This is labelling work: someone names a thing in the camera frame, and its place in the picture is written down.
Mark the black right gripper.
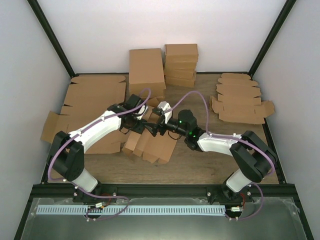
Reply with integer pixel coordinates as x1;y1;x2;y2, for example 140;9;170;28
142;116;188;138

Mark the small brown cardboard box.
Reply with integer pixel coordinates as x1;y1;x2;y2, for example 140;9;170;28
121;109;178;165

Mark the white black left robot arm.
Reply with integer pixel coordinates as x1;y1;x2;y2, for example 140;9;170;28
47;94;151;202

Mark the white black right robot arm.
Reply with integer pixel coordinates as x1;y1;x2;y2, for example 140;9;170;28
143;109;278;202

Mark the large folded cardboard box bottom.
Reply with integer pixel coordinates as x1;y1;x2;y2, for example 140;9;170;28
130;95;165;105

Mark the large folded cardboard box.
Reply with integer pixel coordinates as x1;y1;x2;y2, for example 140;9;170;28
128;48;166;98
130;95;165;105

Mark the small folded box bottom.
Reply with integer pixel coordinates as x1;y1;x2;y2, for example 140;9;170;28
165;77;195;88

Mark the large folded cardboard box top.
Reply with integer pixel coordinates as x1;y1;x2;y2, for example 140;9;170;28
128;48;166;98

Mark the small folded box stack top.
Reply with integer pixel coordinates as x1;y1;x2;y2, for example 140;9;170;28
165;43;199;63

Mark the large flat cardboard blank rear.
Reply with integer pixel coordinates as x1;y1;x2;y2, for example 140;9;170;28
64;75;126;107

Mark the large flat cardboard blank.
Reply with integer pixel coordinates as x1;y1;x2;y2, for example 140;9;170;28
40;106;129;154
64;75;126;107

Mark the stack of small flat blanks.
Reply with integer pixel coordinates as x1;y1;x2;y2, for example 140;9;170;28
210;73;275;125

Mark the large flat cardboard blank front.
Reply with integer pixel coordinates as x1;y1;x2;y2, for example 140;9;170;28
40;106;129;154

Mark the clear acrylic cover plate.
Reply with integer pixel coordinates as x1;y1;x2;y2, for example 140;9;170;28
22;197;306;240

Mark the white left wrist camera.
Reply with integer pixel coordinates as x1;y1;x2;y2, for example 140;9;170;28
137;105;151;120

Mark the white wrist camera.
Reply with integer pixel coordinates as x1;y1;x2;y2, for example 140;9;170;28
157;101;173;124
137;105;151;120

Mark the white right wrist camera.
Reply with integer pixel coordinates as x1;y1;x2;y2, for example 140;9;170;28
157;101;173;124

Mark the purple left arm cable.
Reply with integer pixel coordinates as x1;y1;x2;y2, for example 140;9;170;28
47;87;152;201

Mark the light blue slotted cable duct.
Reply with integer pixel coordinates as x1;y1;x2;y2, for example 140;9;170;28
35;205;226;216

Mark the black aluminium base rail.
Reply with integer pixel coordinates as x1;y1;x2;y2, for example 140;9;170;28
32;183;296;204

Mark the black frame post left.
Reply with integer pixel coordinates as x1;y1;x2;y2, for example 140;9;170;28
27;0;76;78

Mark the black frame post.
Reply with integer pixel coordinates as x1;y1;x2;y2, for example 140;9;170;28
248;0;296;77
27;0;76;78

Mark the black frame post right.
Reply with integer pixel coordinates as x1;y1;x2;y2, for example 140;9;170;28
248;0;296;77

